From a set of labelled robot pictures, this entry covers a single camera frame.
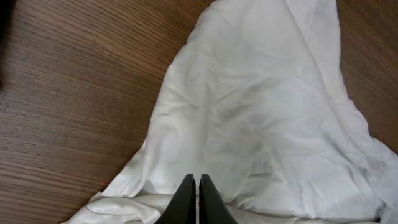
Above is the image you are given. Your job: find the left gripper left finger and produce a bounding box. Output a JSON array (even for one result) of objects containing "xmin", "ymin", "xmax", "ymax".
[{"xmin": 155, "ymin": 174, "xmax": 196, "ymax": 224}]

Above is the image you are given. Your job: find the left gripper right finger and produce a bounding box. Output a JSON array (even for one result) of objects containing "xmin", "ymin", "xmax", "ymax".
[{"xmin": 199, "ymin": 174, "xmax": 238, "ymax": 224}]

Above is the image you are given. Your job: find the white t-shirt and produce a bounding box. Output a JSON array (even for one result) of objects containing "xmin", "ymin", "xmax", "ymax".
[{"xmin": 70, "ymin": 0, "xmax": 397, "ymax": 223}]

